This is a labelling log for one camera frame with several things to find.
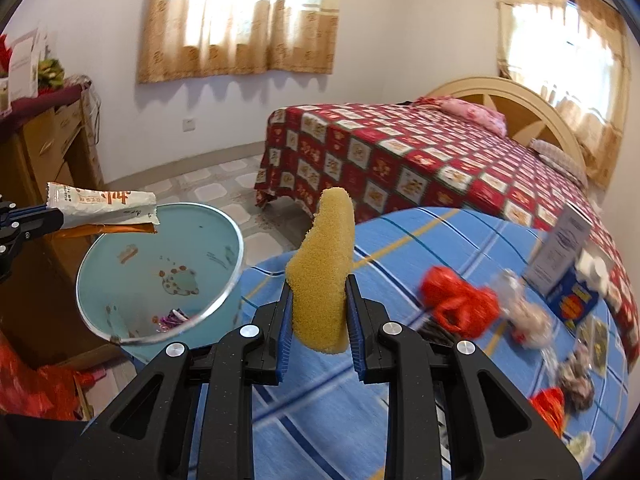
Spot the blue short carton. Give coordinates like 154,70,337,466
545,252,608,333

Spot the clear plastic bag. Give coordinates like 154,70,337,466
492,267,556,351

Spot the green stuffed toy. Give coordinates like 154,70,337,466
37,57,66,91

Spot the dark red cloth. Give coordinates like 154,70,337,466
0,74,96,121

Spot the bed with red quilt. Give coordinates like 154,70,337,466
254,102,631,321

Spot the blue plaid tablecloth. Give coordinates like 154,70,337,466
82,206,631,480

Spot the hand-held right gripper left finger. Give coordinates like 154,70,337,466
52,276,296,480

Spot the narrow beige patterned curtain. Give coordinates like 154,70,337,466
495,0,631,188

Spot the dark crumpled wrapper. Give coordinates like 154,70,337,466
555,342,596,413

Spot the large red plastic bag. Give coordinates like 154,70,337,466
0,332,83,421

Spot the wooden cabinet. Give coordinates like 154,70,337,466
0,85,106,356

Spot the cream wooden headboard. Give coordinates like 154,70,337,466
422,76,588,181

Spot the white tall carton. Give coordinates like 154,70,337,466
522,201,593,296

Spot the small red plastic bag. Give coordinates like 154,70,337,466
419,266,501,337

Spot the small greenish packet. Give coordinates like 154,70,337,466
582,315,613,376
565,432,596,463

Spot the light blue trash bin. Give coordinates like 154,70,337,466
76,202,246,361

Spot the red orange foil wrapper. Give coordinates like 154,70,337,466
527,387,566,436

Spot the purple wrapper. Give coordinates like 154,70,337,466
152,310,193,333

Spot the white box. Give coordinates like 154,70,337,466
7,27,48,101

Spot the pink pillow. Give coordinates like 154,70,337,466
412,96,508,137

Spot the white snack wrapper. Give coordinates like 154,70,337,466
46,181,160,231

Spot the wide beige patterned curtain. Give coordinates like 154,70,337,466
136,0,346,85

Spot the striped pillow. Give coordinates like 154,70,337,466
529,137,588,186

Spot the yellow sponge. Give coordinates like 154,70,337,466
285,187,357,356

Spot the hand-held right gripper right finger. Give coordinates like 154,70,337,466
345,274,583,480

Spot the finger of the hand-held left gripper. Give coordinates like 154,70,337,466
0,209,66,281
0,200,53,226

